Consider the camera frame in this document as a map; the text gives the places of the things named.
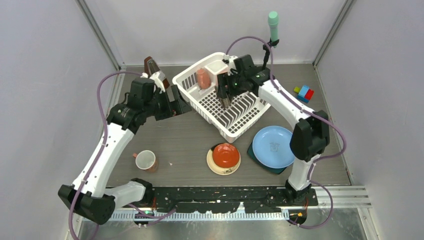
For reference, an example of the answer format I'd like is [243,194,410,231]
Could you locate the brown ceramic bowl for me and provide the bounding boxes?
[215,86,231,109]

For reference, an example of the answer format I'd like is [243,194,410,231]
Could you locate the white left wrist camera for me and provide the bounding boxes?
[141,70,166,93]

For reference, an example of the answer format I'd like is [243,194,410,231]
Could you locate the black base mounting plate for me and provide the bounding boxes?
[133,186,319,214]

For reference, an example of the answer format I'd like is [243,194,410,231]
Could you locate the white plastic dish rack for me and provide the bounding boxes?
[172,51,272,144]

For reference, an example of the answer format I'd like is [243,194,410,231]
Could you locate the white mug pink handle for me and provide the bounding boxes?
[132,150,159,173]

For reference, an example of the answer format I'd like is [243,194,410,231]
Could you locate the light blue plate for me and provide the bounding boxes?
[252,125,295,169]

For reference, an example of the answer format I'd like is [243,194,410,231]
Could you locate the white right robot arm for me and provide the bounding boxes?
[215,54,330,205]

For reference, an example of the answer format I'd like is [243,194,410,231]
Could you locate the dark green square plate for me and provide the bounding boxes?
[247,142,287,175]

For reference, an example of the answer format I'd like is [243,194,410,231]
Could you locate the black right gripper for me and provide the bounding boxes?
[216,70,246,100]

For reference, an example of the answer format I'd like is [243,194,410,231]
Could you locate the pink mug with handle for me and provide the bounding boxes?
[196,68,211,90]

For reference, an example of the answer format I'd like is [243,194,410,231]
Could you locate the orange saucer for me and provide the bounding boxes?
[212,143,241,168]

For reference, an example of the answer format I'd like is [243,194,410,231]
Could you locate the cream patterned plate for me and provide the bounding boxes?
[206,143,241,176]

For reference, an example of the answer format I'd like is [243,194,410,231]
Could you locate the brown wooden metronome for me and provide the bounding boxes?
[144,56,170,89]

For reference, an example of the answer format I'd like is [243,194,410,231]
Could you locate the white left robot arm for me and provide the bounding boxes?
[58,77,191,225]

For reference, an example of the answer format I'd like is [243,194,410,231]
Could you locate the colourful toy blocks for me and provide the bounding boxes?
[293,85,315,103]

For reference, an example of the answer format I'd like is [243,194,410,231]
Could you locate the green microphone on stand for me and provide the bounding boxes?
[262,11,280,70]

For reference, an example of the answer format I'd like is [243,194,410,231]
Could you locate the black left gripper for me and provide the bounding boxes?
[143,84,191,121]

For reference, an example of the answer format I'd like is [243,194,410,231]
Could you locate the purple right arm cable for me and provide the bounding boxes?
[225,35,348,230]

